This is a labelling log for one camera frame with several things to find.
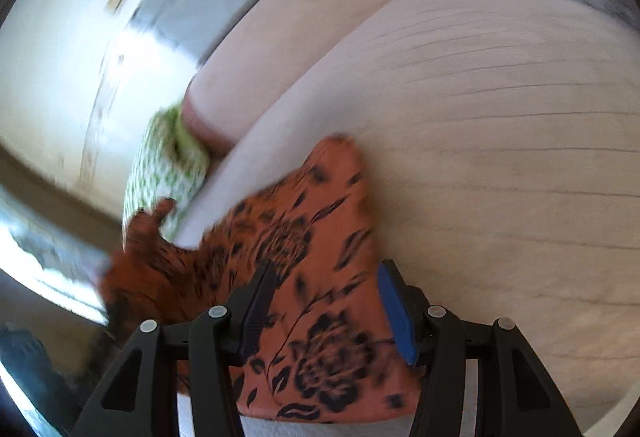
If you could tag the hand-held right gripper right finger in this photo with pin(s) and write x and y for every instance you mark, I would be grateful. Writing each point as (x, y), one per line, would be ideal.
(395, 312)

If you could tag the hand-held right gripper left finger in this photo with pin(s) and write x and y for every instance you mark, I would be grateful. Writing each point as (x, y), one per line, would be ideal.
(256, 304)

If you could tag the orange floral garment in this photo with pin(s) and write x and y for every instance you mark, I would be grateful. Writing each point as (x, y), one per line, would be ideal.
(320, 267)

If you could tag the green checked pillow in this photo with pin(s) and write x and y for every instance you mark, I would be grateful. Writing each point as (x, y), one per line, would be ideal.
(155, 167)

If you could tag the pink pillow with brown ends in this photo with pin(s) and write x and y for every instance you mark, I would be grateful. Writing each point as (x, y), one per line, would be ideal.
(280, 17)

